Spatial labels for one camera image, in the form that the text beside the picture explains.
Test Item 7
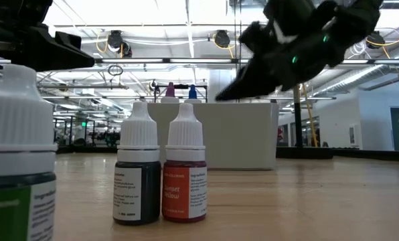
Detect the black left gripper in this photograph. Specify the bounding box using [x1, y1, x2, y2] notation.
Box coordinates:
[0, 0, 95, 72]

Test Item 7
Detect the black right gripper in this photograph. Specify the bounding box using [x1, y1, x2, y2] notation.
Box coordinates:
[214, 0, 341, 102]

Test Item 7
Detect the grey plastic tray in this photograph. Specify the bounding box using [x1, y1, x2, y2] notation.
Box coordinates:
[147, 102, 280, 171]

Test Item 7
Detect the small green-label coloring bottle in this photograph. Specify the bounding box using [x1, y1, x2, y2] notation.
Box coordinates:
[0, 64, 58, 241]

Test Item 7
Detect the small black coloring bottle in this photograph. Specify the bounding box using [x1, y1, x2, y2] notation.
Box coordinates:
[112, 101, 162, 226]

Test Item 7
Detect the white building column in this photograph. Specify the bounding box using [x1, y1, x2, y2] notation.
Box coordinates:
[208, 68, 234, 103]

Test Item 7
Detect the long ceiling light strip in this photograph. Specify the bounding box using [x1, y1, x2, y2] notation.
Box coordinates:
[94, 57, 399, 66]

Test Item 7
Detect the background robot workstation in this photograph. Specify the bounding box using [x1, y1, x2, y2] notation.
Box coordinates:
[54, 115, 122, 148]

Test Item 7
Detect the grey ceiling pipe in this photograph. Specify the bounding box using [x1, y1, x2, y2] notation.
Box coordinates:
[358, 72, 399, 92]

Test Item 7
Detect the black ceiling cable reel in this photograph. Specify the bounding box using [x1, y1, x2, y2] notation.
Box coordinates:
[213, 29, 232, 50]
[106, 29, 133, 58]
[366, 31, 386, 50]

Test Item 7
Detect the hanging black cable loop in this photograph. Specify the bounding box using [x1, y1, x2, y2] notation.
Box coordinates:
[107, 64, 124, 77]

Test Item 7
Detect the yellow hanging cable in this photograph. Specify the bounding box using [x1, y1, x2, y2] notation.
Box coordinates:
[301, 83, 320, 148]

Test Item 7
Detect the silver ventilation duct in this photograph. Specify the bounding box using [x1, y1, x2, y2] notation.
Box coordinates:
[315, 65, 399, 98]

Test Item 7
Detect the black aluminium table frame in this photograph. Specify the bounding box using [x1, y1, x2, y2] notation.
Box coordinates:
[54, 144, 399, 164]

